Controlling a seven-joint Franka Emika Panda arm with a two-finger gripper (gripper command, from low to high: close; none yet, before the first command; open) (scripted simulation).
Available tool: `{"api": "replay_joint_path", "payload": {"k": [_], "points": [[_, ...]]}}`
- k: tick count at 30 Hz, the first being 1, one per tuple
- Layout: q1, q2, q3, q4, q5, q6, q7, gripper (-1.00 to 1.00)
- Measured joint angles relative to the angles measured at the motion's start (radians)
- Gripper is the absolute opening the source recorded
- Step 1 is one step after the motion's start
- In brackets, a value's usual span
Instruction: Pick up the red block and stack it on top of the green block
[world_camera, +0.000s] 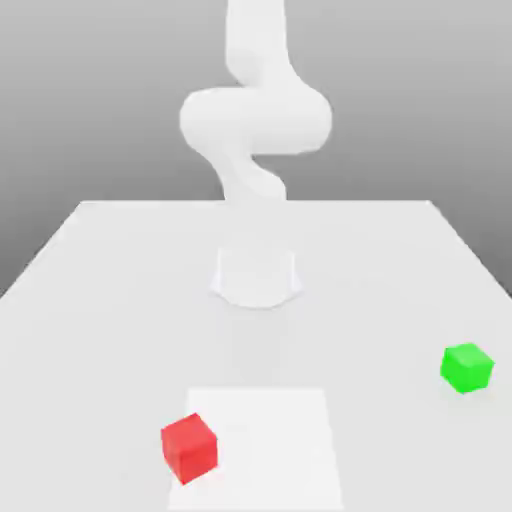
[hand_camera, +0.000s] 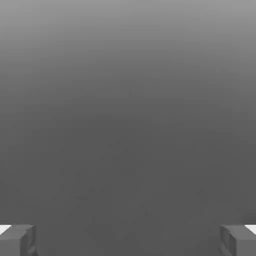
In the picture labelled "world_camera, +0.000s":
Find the small green cube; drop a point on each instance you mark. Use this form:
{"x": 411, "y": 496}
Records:
{"x": 466, "y": 368}

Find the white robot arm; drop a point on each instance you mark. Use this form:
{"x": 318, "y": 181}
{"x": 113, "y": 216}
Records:
{"x": 256, "y": 120}

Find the small red cube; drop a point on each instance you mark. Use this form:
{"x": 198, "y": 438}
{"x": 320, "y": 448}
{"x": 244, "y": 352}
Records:
{"x": 188, "y": 448}

